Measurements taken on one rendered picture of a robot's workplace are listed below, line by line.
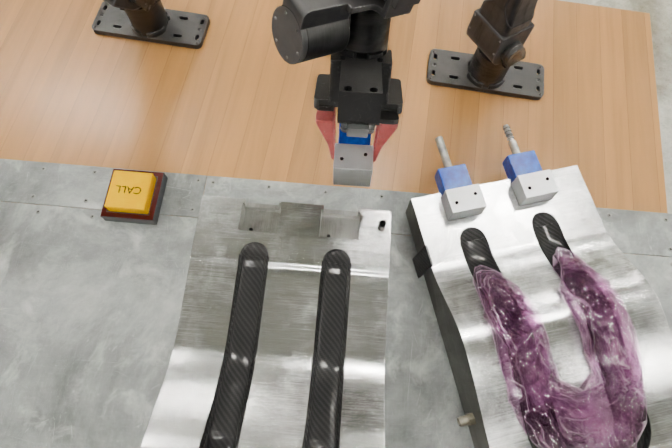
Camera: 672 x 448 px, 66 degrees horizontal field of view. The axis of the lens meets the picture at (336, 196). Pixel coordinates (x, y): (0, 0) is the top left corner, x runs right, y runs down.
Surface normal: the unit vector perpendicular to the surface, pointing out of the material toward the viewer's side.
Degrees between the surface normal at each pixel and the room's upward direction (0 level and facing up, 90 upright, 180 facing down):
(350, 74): 28
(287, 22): 73
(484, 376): 14
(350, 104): 62
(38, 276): 0
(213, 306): 3
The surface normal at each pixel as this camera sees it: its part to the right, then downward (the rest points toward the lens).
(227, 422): 0.05, -0.76
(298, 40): -0.80, 0.35
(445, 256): 0.02, -0.39
